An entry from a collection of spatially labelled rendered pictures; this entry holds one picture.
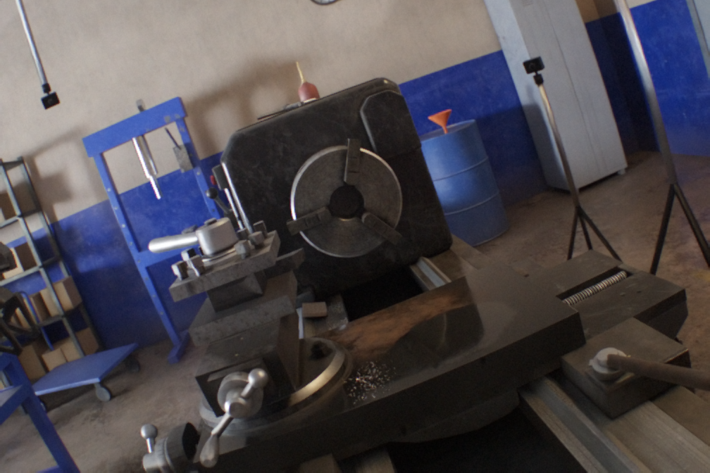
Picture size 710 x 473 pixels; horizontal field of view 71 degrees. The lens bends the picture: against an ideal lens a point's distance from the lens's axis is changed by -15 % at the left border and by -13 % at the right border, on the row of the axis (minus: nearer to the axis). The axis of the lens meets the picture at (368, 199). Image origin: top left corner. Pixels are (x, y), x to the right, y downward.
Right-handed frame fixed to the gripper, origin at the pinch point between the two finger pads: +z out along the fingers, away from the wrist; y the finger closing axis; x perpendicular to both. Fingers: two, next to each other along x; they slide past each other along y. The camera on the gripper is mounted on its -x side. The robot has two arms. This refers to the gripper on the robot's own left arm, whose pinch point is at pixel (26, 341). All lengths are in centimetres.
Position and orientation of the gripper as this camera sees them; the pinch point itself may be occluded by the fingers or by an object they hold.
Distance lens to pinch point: 101.9
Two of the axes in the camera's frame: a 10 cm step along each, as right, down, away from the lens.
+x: -6.1, 7.9, -1.1
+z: 7.5, 6.1, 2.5
